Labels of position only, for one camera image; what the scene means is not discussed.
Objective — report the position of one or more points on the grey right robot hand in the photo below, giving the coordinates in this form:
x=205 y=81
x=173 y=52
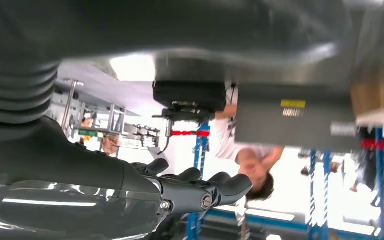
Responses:
x=62 y=159

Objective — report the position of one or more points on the blue metal shelf rack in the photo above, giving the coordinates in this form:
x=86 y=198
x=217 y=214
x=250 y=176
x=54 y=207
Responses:
x=198 y=155

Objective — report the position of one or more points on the silver stanchion pole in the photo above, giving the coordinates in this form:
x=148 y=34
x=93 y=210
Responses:
x=68 y=106

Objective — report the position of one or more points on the black device on stand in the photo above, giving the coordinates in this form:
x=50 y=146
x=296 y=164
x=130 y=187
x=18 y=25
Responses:
x=188 y=94

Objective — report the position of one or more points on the person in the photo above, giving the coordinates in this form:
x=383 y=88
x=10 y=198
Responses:
x=225 y=139
x=366 y=165

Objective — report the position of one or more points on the grey box with yellow label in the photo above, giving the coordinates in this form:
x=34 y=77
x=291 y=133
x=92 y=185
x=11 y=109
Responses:
x=278 y=132

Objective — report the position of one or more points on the brown cardboard box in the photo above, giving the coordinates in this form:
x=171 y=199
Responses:
x=377 y=92

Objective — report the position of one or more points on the grey metal frame rack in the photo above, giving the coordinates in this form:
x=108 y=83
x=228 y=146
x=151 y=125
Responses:
x=112 y=119

